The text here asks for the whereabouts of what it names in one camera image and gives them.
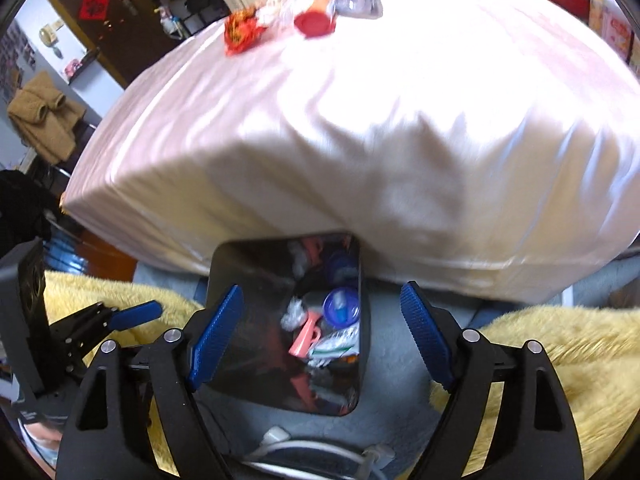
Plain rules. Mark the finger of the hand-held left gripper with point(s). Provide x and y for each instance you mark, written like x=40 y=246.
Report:
x=135 y=312

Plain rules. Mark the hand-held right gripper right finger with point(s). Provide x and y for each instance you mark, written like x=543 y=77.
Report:
x=425 y=335

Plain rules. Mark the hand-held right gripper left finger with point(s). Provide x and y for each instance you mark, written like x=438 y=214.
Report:
x=215 y=340

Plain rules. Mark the purple plastic lid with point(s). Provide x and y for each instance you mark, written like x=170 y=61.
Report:
x=352 y=310

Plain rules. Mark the black trash bin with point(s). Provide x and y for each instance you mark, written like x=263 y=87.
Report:
x=250 y=270

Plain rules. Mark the silver foil candy wrapper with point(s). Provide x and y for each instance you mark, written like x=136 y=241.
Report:
x=292 y=317

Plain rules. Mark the small orange packet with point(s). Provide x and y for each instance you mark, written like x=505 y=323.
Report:
x=345 y=360

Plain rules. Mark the coral pink plastic horn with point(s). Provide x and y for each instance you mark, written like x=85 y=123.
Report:
x=305 y=337

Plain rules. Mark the green white snack packet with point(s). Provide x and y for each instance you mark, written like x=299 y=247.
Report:
x=332 y=345

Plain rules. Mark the person's left leg yellow fleece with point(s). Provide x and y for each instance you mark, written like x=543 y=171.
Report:
x=150 y=290

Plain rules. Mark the person's leg yellow fleece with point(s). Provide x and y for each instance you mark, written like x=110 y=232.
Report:
x=590 y=360
x=150 y=290

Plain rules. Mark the grey fuzzy rug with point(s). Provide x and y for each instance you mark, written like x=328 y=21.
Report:
x=400 y=410

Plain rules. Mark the person's right leg yellow fleece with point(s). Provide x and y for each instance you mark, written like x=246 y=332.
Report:
x=590 y=360

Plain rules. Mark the pink satin tablecloth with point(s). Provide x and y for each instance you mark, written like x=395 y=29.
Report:
x=400 y=135

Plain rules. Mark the brown fleece garment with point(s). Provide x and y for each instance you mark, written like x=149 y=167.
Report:
x=40 y=115

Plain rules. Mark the pink framed picture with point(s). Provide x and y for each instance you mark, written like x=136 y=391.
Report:
x=75 y=67

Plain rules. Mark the dark wooden door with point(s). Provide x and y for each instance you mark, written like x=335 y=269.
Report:
x=125 y=35

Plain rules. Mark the red gold candy wrapper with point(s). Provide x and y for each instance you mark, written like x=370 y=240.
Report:
x=240 y=32

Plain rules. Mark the red diamond door decoration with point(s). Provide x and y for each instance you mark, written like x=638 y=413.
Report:
x=94 y=8

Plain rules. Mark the orange candy tube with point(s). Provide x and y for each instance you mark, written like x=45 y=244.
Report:
x=315 y=22

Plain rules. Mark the crumpled silver plastic wrapper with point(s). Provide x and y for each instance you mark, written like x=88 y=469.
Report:
x=357 y=4

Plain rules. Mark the white bottle pink label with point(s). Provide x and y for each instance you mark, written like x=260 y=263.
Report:
x=617 y=35

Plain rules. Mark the wall photo collage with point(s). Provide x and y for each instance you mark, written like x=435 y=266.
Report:
x=17 y=60

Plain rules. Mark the beige wall intercom phone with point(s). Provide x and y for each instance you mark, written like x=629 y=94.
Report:
x=50 y=32

